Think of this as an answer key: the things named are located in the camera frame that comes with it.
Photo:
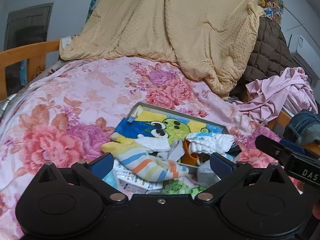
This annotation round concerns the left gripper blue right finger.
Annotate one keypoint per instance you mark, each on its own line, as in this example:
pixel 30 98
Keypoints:
pixel 221 166

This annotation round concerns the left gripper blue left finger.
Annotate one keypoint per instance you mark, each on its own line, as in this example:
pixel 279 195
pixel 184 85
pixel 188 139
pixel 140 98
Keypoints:
pixel 102 165

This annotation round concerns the white grey sock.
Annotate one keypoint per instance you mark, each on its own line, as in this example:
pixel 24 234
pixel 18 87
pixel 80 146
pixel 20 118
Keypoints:
pixel 206 177

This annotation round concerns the white fluffy towel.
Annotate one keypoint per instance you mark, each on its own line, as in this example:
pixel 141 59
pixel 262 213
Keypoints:
pixel 208 143

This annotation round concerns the striped colourful sock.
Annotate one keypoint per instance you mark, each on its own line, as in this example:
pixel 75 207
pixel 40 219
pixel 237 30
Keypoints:
pixel 135 158

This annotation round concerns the blue denim jeans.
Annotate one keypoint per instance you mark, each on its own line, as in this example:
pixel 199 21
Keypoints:
pixel 303 128

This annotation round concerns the pink floral bed cover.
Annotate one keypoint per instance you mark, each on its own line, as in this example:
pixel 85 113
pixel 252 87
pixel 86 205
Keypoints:
pixel 67 116

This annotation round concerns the yellow blue cartoon towel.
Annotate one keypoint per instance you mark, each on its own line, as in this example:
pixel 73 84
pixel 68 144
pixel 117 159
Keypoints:
pixel 160 127

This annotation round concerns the pink crumpled garment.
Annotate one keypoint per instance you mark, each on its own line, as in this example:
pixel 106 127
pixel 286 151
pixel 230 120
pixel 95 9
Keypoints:
pixel 266 98

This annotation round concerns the white air conditioner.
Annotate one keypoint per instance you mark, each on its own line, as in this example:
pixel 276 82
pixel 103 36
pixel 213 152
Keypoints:
pixel 305 56

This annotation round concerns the silver patterned satin sheet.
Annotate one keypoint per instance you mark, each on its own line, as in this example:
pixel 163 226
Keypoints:
pixel 4 104

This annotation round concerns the brown quilted jacket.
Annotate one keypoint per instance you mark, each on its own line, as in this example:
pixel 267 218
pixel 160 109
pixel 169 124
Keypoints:
pixel 270 56

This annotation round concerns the yellow dotted blanket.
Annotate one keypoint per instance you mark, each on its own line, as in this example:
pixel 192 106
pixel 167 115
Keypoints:
pixel 208 40

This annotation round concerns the grey wooden door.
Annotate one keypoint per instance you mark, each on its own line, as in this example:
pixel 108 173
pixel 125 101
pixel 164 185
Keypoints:
pixel 27 26

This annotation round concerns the wooden bed frame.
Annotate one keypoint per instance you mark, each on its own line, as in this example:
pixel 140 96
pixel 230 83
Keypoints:
pixel 34 54

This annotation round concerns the colourful wall poster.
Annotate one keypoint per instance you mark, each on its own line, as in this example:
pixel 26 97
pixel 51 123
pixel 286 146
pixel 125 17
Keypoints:
pixel 273 9

